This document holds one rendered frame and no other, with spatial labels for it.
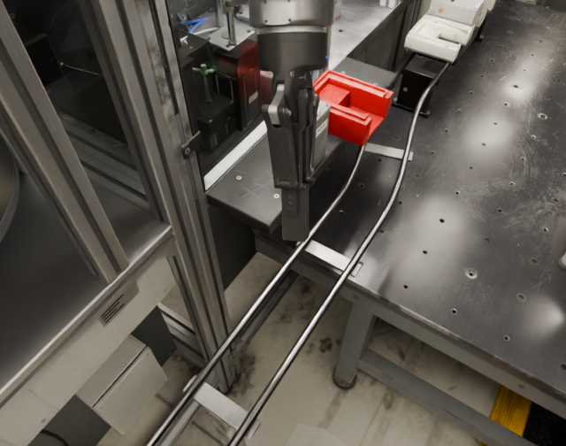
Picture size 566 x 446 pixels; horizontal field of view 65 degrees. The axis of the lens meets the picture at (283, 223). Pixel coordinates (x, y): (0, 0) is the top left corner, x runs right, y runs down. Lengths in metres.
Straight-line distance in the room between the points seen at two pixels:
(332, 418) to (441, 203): 0.79
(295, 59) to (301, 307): 1.32
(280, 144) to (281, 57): 0.09
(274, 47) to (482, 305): 0.72
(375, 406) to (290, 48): 1.30
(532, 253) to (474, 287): 0.18
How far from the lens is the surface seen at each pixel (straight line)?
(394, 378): 1.37
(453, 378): 1.70
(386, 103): 0.96
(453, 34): 1.42
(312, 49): 0.48
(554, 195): 1.31
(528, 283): 1.10
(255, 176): 0.84
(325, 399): 1.58
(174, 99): 0.68
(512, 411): 1.72
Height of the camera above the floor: 1.51
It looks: 51 degrees down
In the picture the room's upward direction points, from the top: straight up
